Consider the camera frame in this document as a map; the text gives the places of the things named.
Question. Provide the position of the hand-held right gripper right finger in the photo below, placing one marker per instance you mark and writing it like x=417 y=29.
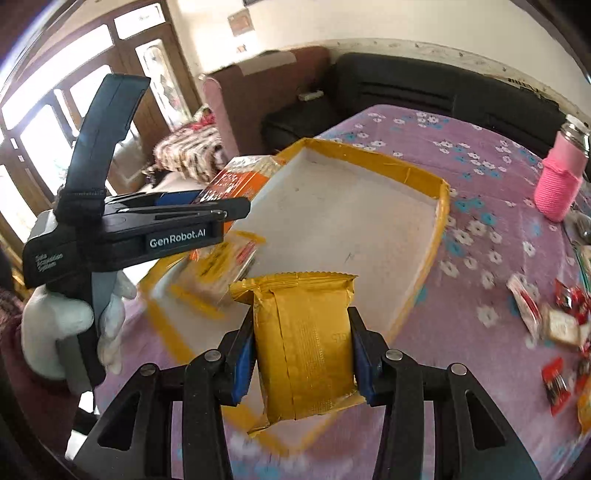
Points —
x=362 y=369

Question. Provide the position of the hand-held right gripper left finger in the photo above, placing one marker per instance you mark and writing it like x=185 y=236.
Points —
x=242 y=369

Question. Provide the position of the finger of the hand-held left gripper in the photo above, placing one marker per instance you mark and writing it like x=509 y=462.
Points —
x=175 y=198
x=184 y=219

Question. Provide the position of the orange snack packet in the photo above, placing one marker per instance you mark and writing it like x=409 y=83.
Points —
x=244 y=180

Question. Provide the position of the yellow-edged cardboard tray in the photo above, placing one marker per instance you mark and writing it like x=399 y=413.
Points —
x=332 y=212

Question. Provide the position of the person's left hand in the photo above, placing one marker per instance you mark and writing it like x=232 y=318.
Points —
x=51 y=318

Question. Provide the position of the patterned blanket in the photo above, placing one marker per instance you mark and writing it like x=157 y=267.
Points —
x=189 y=147

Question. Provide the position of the clear yellow-trimmed snack packet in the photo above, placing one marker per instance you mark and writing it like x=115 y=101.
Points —
x=217 y=272

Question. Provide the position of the wooden glazed door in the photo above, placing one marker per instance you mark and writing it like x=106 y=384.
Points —
x=55 y=92

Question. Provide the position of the brown armchair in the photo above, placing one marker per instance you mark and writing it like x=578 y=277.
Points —
x=268 y=87

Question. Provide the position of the purple floral bedsheet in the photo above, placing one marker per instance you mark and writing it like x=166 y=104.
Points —
x=485 y=258

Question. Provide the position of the white remote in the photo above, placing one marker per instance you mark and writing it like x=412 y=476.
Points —
x=310 y=95

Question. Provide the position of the white and red snack packet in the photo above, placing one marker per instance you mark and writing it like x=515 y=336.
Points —
x=526 y=300

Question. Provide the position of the dark red chocolate packet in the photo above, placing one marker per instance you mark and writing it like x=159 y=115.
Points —
x=556 y=385

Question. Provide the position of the sandwich cracker packet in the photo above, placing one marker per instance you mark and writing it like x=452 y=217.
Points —
x=561 y=327

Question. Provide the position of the bright red snack packets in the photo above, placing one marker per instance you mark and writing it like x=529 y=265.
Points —
x=572 y=297

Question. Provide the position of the small yellow snack packet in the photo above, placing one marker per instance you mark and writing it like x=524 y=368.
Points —
x=585 y=406

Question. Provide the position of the grey clear plastic bag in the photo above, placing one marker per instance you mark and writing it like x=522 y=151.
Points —
x=579 y=228

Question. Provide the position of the black sofa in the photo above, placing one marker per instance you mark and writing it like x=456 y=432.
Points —
x=415 y=87

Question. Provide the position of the bottle with pink knitted cover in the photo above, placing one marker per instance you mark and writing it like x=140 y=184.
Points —
x=561 y=175

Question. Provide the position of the wall picture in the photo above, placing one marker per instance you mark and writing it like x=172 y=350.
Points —
x=243 y=24

